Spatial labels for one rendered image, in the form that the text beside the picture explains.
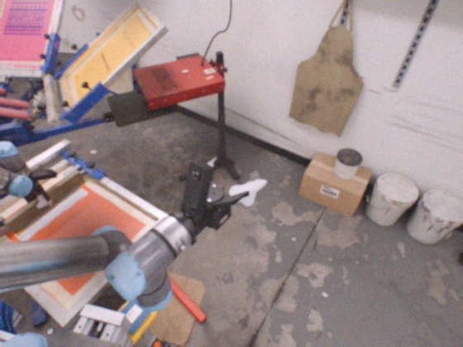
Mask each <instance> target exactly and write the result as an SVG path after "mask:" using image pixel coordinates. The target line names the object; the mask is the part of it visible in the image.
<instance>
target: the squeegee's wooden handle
mask: <svg viewBox="0 0 463 347"><path fill-rule="evenodd" d="M84 182H85V181H84V177H83V176H82V174H81V173H80V172H79V171H77V170H75V171H74V172H73V173H71V174H69V175H68V176H66V177H65V178H63V179H62V180H61V181H59V182H58V183H56V184H55V186H53V187H52V188H48V189H47V191H46V192H47V195H48V196H49V197H50V199H51V201H52V205H53V204H54V203H55V202H58V201H59V200H60V199H61V198H62V197H63V196H64V195H67V194H68V193H69V192H70V191H71V190H73V189H74V188H77V186H79V185H82V184H84ZM38 203H39V200H38V197H37V199H36V200H34V201H33V202H31V203H27V204H26V205H25V206H24V207H23V208H22V209H21V210H19V211H17V212H16V213H14V214H13V215H11V216H10V217H8V218H7V219H6V220H5V221H3V223H4V224H5V225H7V226H8V227H9V228H10V230H11V231H13V232H15V233H17V232H20V231H22V230H23V229H22V227H23V226H24V225H27V224H28V223H29V222H31V220H33V219H34V218H35V217H38V216H39V215H40V214H41V213H42V212H43V211H45V210H46V209H48V208H49V207H50V206H49V205H46V206H44V207H42V208H37V204H38Z"/></svg>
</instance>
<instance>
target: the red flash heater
mask: <svg viewBox="0 0 463 347"><path fill-rule="evenodd" d="M202 60H203V57H202V56H201V55H200V56H196V57H193V58H185V59H179V60H176V61H171V62H168V63H164V64H154V65H151V66H147V67H143V68H139V69H133V70H132V74H133V77H134V79H136V85H137V86H138V88H139V89H140V91H141V92H143V94H144V97H143V98H144V99H145V100H146V103H147V105H148V107H149V108H150V111H151V110H155V109H157V108H161V107H168V106H171V105H174V104H177V103H181V102H185V101H191V100H194V99H198V98H201V97H205V96H208V95H211V94H218V93H223V92H224V88H225V87H226V84H225V80H224V73H223V71H222V69H221V68H220V67H219V66H218V65H217V64H216V63H215V62H214V61H213V60H212V59H211V61H210V62H207V61H206V60H205V59H204V60H203V66H201V63H202ZM174 70H175V71H174ZM185 70H188V73H187V72H186V73H184V72H183V71H185ZM173 71H174V72H173ZM170 72H172V73H170ZM169 73H170V74H169ZM167 74H169V75H168V76H166V77H165V78H163V77H164V76H165V75H167Z"/></svg>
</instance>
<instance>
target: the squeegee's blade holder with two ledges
mask: <svg viewBox="0 0 463 347"><path fill-rule="evenodd" d="M81 187H82V185H79V186H77V188H74V189H73V190H71V191H70V192H69V193H68V194H67V195H64V196H63V197H62V198H61V199H60V200H59V201H58V202H55V203H54V204H53V205H52V207H49V208H48V209H46V210H45V211H43V212H42V213H41V214H40V215H39V216H38V217H35V218H34V219H33V220H31V222H29V223H28V224H27V225H24V226H23V227H22V229H23V230H26V229H27V228H28V227H30V226H31V225H33V224H34V223H35V222H37V221H38V220H39V219H40V218H41V217H43V216H45V215H46V213H48V212H49V211H50V210H53V209H54V208H55V207H56V206H58V205H59V204H60V203H62V202H63V201H64V200H65V199H67V198H68V197H69V196H70V195H72V194H74V193H75V192H77V190H78V189H80V188H81Z"/></svg>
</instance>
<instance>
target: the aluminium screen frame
mask: <svg viewBox="0 0 463 347"><path fill-rule="evenodd" d="M70 166H71V167H75V165H73V164H71V163H70V162H69V161H68V160H65V159H64V160H62V161H60V162H59V163H58V164H56V165H55V166H54V167H51V168H49V169H53V170H54V171H55V172H56V173H58V174H60V173H62V171H64V170H65V169H67V168H68V167H70ZM87 176H88V177H90V178H91V179H92V180H93V181H96V182H98V183H99V184H101V185H102V186H104V187H105V188H107V189H108V190H110V191H112V192H113V193H114V194H116V195H118V196H120V197H121V198H122V199H124V200H125V201H128V202H129V203H130V204H132V205H133V206H135V207H138V208H139V209H141V210H142V211H143V212H144V213H146V214H149V215H150V216H151V217H153V218H154V219H156V220H157V222H158V221H160V220H162V219H163V218H164V217H165V216H168V215H167V214H165V213H163V212H162V211H160V210H159V209H157V207H153V206H151V205H150V204H149V203H148V202H146V201H144V200H142V199H140V198H139V197H138V196H137V195H135V194H132V193H130V192H129V191H128V190H126V189H125V188H122V187H121V186H119V185H118V184H116V183H114V182H113V181H111V180H109V179H108V178H107V177H105V176H104V177H103V178H101V179H100V180H99V181H98V180H97V179H96V178H94V177H92V175H90V174H88V175H87ZM49 180H50V179H47V180H41V181H39V183H40V185H42V184H44V183H46V182H48V181H49ZM22 198H23V197H15V196H10V195H9V196H6V197H5V198H4V199H3V200H1V201H0V213H1V212H2V211H5V210H6V209H8V208H9V207H10V206H11V205H12V204H14V203H17V202H18V201H19V200H21V199H22ZM157 222H156V223H157ZM156 223H155V224H154V226H155V225H156ZM152 227H153V226H152ZM110 286H111V283H110V282H109V281H108V280H107V279H106V278H105V276H104V274H103V276H102V277H101V278H100V279H99V280H97V281H96V283H95V284H94V285H93V286H92V287H91V288H89V289H88V291H87V292H86V293H85V294H84V295H83V296H81V298H80V299H79V300H78V301H77V302H76V303H74V304H73V306H72V307H71V308H70V309H69V310H68V311H65V310H64V309H63V308H61V307H60V306H59V304H57V303H56V302H55V301H54V300H53V299H52V298H51V297H50V296H49V295H48V294H47V293H46V292H45V290H44V289H41V288H40V287H39V286H38V285H33V286H30V287H26V288H24V289H26V290H27V291H28V292H29V293H30V294H31V296H32V297H34V298H35V299H36V300H37V302H38V303H39V304H41V305H42V306H43V307H44V308H45V310H46V311H48V312H49V313H50V314H51V316H52V317H53V318H54V319H56V320H57V321H58V322H59V324H60V325H61V326H63V327H64V328H65V329H66V330H68V329H69V328H70V327H71V326H72V325H73V324H74V323H75V321H76V320H77V319H78V318H80V312H81V311H82V310H83V308H84V306H85V304H89V305H92V304H93V303H95V301H96V300H97V298H98V297H99V296H100V295H102V294H103V292H104V291H105V290H106V289H107V288H109V287H110Z"/></svg>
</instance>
